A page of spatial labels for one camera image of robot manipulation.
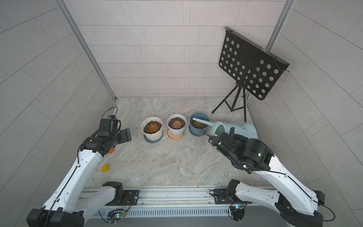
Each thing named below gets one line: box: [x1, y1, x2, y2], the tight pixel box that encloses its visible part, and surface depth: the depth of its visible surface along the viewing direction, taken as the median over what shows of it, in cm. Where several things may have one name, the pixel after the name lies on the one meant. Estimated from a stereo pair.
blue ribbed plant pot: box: [188, 112, 210, 137], surface depth 93 cm
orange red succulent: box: [148, 123, 159, 133], surface depth 89 cm
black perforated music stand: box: [211, 26, 290, 123], surface depth 75 cm
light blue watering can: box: [192, 117, 260, 140], surface depth 69 cm
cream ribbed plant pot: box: [140, 116, 164, 141], surface depth 91 cm
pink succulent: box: [172, 120, 182, 130], surface depth 91 cm
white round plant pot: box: [166, 113, 188, 137], surface depth 93 cm
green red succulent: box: [193, 121, 203, 129], surface depth 84 cm
